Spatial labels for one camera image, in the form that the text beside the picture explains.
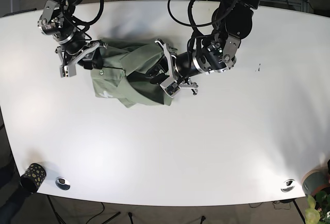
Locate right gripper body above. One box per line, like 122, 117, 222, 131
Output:
38, 0, 107, 66

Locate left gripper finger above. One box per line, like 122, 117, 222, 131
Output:
144, 58, 167, 78
151, 74, 169, 85

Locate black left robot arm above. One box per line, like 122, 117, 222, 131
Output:
145, 0, 260, 97

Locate table cable grommet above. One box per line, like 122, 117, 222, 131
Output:
55, 177, 71, 191
280, 179, 296, 193

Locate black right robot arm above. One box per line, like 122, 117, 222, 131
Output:
38, 0, 107, 76

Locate right table cable grommet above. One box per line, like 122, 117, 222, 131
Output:
280, 179, 296, 193

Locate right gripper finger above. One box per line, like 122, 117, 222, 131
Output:
82, 49, 103, 69

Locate black cup with gold spots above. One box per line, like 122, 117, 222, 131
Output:
20, 163, 47, 194

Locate left table cable grommet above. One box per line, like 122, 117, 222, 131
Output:
55, 177, 71, 191

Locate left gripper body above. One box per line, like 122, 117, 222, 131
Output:
172, 35, 237, 95

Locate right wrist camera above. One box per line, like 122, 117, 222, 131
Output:
60, 64, 76, 78

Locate light green T-shirt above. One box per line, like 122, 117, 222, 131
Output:
91, 38, 172, 108

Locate grey plant pot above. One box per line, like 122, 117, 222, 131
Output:
302, 169, 329, 197

